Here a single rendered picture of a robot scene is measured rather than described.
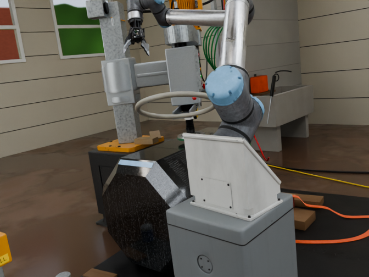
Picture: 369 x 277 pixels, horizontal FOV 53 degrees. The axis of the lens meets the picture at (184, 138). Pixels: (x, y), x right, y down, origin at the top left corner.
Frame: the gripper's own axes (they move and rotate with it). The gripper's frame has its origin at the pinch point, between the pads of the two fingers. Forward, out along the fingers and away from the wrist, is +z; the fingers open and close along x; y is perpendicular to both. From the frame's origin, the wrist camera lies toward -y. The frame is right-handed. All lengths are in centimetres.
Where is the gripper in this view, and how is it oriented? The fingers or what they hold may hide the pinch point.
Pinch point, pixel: (136, 55)
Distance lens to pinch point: 220.3
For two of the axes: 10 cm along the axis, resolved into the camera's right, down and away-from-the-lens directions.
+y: 3.8, -2.1, -9.0
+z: 0.8, 9.8, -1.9
